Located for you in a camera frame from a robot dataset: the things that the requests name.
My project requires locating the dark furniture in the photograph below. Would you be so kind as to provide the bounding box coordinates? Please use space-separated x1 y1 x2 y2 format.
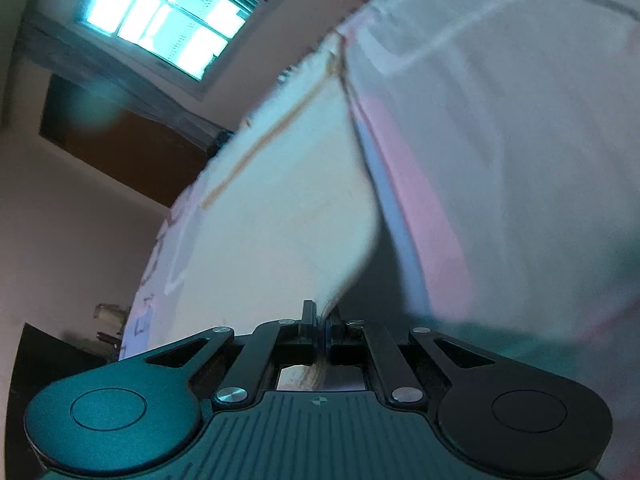
10 322 123 480

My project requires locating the patterned pink grey bed sheet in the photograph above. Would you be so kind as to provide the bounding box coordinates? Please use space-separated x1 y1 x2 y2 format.
120 0 640 361

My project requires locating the white knit sweater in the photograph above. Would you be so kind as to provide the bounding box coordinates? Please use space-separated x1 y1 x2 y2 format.
165 35 386 391

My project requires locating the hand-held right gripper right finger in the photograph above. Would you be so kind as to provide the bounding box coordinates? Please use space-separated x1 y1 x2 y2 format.
326 309 497 405

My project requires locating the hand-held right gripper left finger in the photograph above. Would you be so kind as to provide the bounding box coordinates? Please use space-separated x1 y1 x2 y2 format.
145 300 319 408

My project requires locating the brown wooden door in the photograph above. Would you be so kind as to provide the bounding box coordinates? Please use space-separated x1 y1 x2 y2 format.
39 72 213 208

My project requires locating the window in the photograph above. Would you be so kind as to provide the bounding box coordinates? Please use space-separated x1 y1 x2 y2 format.
75 0 321 101

